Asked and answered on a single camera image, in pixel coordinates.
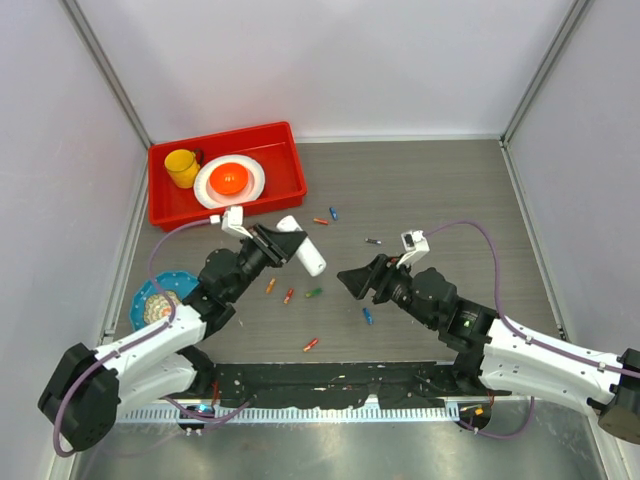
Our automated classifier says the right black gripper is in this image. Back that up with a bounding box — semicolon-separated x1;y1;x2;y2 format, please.
338;253;438;329

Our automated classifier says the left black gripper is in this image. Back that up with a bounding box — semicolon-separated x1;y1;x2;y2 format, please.
227;223;306;302

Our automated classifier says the white remote control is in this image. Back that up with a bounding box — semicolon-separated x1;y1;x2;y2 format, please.
276;215;327;277

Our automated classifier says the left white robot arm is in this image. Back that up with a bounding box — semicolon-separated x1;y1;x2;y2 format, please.
37;216;314;458

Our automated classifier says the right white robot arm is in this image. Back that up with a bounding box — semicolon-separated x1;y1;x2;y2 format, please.
337;254;639;444

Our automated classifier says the blue battery lower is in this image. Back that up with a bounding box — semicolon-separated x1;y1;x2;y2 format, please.
362;308;374;325

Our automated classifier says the red orange battery middle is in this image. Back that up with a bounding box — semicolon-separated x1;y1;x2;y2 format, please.
283;288;294;304

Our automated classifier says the red orange battery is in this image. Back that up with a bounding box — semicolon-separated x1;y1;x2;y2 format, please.
302;338;319;352
283;288;294;304

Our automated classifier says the green battery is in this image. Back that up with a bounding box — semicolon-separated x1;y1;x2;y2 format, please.
305;288;323;298

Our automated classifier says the red orange battery lower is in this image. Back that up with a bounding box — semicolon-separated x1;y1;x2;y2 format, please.
302;338;319;352

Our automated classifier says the red plastic bin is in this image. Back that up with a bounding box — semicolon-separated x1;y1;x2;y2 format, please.
147;121;307;232

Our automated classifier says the orange bowl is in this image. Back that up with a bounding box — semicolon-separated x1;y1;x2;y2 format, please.
208;162;250;196

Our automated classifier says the white paper plate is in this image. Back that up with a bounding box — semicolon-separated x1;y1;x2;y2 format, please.
193;154;266;210

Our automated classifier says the yellow mug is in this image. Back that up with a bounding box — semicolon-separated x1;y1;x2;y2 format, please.
164;149;203;189

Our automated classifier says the blue patterned plate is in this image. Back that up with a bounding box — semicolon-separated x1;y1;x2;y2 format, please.
129;271;198;331

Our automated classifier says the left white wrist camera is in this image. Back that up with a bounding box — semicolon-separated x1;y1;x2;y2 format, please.
209;205;251;239

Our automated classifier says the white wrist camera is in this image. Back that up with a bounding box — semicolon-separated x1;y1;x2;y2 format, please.
398;230;430;268
209;205;251;239

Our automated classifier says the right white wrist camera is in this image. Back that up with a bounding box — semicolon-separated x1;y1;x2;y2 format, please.
398;230;430;268

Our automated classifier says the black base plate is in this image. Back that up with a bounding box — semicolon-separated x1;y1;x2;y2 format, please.
188;362;491;410

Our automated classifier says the white slotted cable duct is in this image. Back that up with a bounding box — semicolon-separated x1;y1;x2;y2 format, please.
119;400;459;424

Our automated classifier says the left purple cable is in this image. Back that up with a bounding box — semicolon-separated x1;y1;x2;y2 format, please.
52;215;254;459

